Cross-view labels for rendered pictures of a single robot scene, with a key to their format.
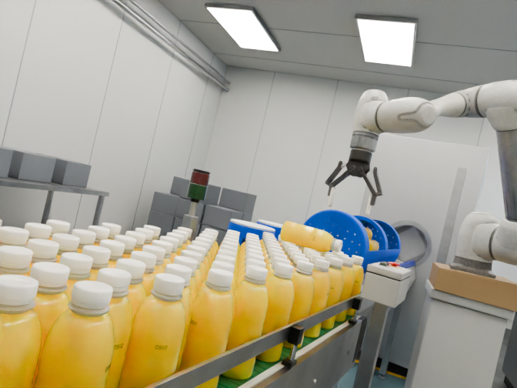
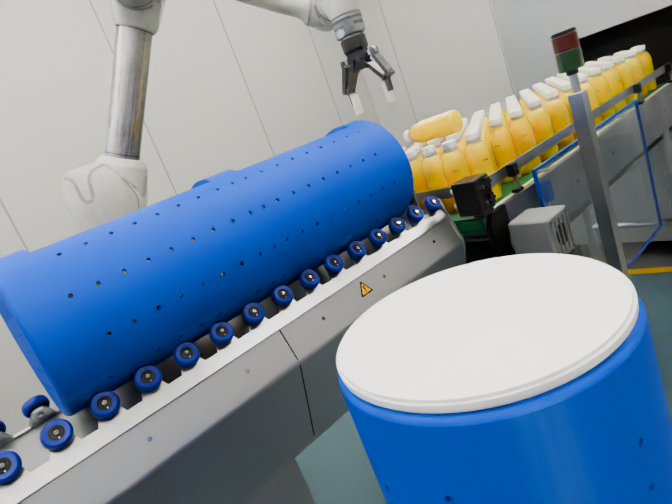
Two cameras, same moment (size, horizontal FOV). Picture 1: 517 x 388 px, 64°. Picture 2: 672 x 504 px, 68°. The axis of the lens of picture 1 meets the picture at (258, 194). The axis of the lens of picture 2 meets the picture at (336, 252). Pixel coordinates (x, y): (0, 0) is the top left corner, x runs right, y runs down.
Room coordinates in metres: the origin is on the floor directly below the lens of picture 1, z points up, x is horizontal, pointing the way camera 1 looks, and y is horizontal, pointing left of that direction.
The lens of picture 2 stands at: (2.92, 0.08, 1.25)
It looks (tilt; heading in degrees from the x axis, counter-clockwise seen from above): 14 degrees down; 205
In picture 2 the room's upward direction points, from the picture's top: 21 degrees counter-clockwise
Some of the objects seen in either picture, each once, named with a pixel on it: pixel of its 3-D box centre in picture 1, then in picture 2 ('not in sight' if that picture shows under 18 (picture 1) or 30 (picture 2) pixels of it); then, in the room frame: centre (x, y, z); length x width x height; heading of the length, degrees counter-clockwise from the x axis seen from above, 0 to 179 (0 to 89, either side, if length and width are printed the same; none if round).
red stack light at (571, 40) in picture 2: (199, 178); (565, 42); (1.42, 0.21, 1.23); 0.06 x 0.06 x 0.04
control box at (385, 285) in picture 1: (387, 282); not in sight; (1.27, -0.45, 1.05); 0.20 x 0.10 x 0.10; 152
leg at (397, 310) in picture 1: (390, 339); not in sight; (3.34, -1.31, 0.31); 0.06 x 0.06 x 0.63; 62
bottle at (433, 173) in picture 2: not in sight; (438, 182); (1.50, -0.19, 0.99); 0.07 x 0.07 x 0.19
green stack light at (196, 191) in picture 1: (197, 191); (569, 60); (1.42, 0.21, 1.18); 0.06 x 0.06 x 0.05
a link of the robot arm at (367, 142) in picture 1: (363, 143); (348, 27); (1.44, -0.32, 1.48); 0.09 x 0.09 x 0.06
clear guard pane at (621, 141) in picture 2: not in sight; (608, 203); (1.16, 0.25, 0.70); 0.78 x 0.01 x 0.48; 152
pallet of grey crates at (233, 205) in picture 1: (199, 225); not in sight; (5.78, 0.70, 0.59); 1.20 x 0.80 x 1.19; 71
